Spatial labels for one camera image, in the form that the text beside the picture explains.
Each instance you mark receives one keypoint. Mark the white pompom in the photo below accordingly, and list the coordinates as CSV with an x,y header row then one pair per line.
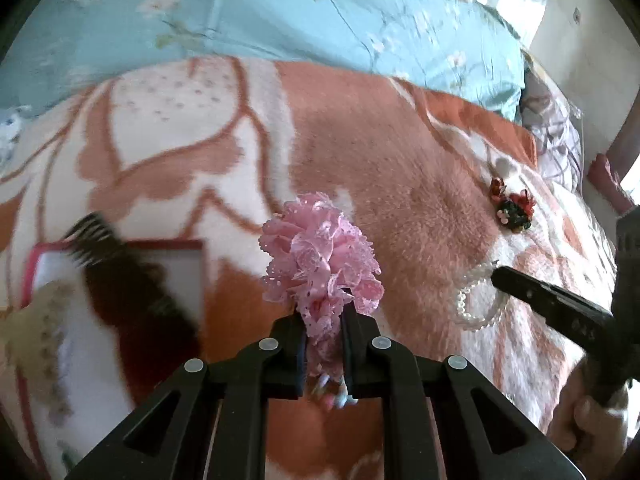
x,y
504,162

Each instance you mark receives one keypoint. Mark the orange white fleece blanket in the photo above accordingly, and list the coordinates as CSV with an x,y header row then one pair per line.
x,y
400,185

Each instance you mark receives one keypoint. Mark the small red bow clip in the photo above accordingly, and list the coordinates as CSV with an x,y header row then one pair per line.
x,y
497,189

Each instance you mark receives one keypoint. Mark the pink lace scrunchie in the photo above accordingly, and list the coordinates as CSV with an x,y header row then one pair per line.
x,y
320,255

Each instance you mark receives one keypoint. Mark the person's right hand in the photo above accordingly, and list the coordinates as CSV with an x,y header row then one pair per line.
x,y
585,420

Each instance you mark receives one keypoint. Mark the red box white inside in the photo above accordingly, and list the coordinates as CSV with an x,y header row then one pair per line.
x,y
170,270

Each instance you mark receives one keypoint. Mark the black hair comb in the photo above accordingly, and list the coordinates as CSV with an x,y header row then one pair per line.
x,y
100,240

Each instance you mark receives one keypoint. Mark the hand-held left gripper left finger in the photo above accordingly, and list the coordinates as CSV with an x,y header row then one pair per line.
x,y
295,355

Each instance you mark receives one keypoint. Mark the turquoise floral quilt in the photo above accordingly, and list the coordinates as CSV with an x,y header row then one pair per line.
x,y
250,10

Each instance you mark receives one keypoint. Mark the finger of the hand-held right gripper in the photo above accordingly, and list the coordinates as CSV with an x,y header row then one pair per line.
x,y
550,300

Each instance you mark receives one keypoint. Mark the pink cloth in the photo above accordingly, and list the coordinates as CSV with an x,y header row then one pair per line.
x,y
610,180

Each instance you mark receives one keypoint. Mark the purple floral pillow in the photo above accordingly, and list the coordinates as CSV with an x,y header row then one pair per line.
x,y
555,125

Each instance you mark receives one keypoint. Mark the beige claw hair clip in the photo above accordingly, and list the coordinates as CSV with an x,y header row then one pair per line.
x,y
35,340

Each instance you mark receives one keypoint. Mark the red velvet bow clip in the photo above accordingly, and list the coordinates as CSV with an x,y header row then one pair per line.
x,y
145,340

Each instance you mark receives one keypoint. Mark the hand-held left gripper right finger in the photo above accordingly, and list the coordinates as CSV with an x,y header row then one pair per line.
x,y
353,347

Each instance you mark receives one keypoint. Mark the bear print cloth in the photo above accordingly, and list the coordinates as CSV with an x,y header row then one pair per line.
x,y
9,132

